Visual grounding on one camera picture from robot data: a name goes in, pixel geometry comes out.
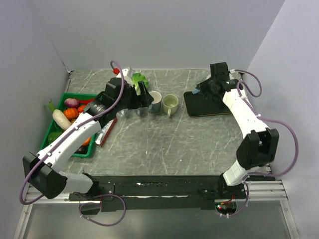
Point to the orange pumpkin toy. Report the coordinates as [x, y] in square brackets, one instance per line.
[71, 113]

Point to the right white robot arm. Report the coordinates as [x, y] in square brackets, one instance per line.
[259, 144]

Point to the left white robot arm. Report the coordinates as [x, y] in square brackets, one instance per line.
[44, 169]

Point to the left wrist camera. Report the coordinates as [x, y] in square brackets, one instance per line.
[127, 73]

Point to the green bell pepper toy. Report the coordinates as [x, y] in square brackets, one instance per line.
[53, 136]

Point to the grey plastic measuring cup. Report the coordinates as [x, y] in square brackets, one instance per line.
[124, 113]

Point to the black gold-rimmed tray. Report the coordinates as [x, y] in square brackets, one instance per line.
[198, 106]

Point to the green lettuce toy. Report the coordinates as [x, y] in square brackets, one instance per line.
[136, 77]

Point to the red chili toy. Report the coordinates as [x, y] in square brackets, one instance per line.
[85, 102]

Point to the blue butterfly mug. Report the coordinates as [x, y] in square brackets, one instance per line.
[196, 91]

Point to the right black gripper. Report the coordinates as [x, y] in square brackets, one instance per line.
[202, 86]

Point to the white radish toy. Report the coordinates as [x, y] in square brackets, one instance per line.
[62, 121]

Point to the red toothpaste box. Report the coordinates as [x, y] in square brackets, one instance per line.
[103, 134]

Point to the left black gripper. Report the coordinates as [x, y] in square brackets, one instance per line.
[144, 100]

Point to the grey-blue hexagonal mug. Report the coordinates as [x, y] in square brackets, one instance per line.
[155, 106]

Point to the orange carrot toy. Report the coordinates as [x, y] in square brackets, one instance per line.
[86, 142]

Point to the purple onion toy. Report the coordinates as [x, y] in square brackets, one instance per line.
[71, 103]

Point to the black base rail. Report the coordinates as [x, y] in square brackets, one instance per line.
[137, 192]

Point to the green ceramic mug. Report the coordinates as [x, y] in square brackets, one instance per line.
[170, 105]

